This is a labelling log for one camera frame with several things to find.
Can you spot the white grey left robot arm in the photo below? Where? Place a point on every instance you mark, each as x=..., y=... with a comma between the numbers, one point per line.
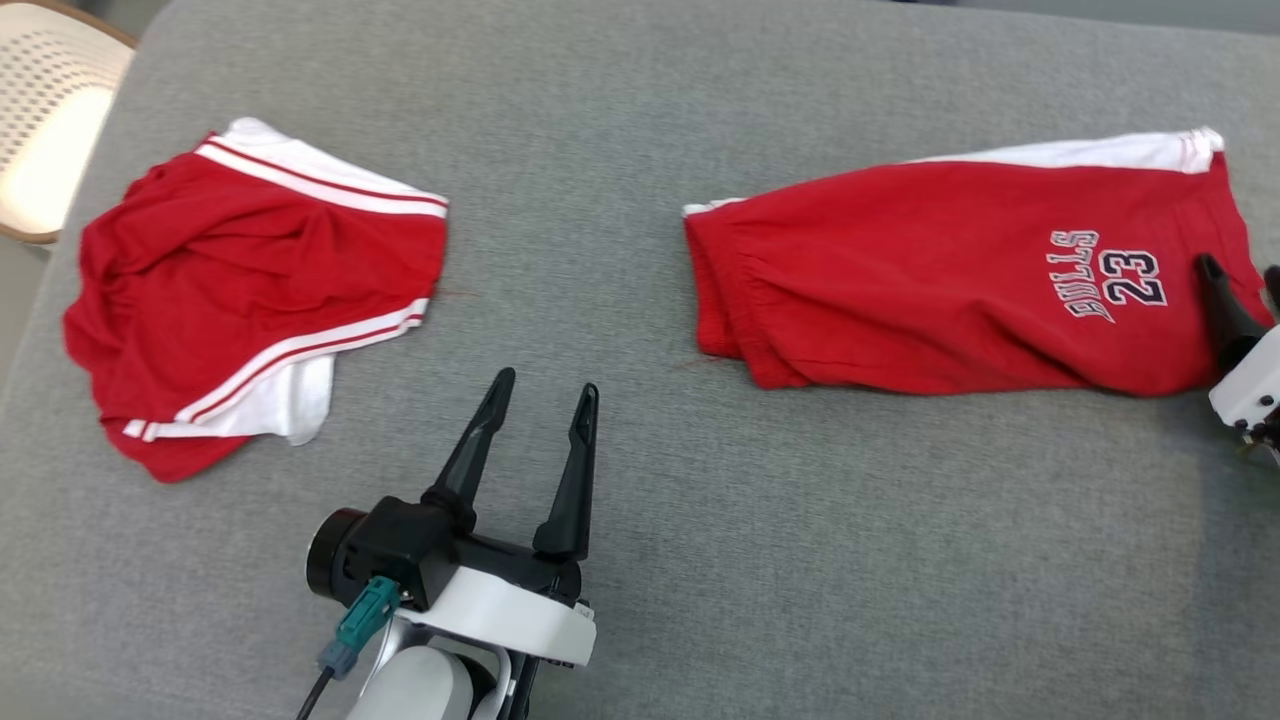
x=420, y=690

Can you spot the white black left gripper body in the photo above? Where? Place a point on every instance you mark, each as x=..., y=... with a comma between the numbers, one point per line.
x=480, y=590

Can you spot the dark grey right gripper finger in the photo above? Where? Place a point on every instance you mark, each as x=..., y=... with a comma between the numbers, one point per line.
x=1274, y=282
x=1228, y=315

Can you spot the red garment with white stripes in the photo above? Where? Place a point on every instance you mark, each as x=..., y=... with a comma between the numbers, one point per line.
x=220, y=270

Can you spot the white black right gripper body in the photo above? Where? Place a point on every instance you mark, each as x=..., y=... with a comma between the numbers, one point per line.
x=1255, y=385

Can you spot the red Bulls 23 shorts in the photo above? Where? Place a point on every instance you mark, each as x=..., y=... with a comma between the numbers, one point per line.
x=900, y=270

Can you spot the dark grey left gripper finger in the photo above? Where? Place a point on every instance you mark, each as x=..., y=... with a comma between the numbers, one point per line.
x=475, y=450
x=575, y=480

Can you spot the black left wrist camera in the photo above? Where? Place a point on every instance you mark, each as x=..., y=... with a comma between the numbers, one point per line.
x=330, y=555

